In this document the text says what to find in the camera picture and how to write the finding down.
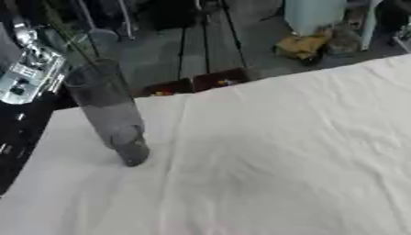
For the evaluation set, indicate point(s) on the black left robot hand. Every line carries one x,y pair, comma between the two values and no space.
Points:
24,128

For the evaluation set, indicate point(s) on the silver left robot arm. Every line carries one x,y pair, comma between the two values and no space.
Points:
29,72

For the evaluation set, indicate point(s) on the clear glass cylinder vase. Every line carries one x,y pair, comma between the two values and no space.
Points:
109,113

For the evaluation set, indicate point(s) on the thin green flower stem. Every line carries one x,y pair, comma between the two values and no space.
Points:
93,47
69,39

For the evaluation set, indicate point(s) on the black tripod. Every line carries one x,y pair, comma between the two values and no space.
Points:
205,36

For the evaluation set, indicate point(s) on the brown cardboard box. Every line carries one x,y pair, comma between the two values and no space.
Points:
222,79

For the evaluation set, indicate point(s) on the white cylindrical appliance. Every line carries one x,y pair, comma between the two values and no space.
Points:
314,15

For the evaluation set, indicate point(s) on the white chair frame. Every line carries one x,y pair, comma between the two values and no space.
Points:
126,18

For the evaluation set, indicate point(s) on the white upright post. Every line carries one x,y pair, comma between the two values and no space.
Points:
370,27

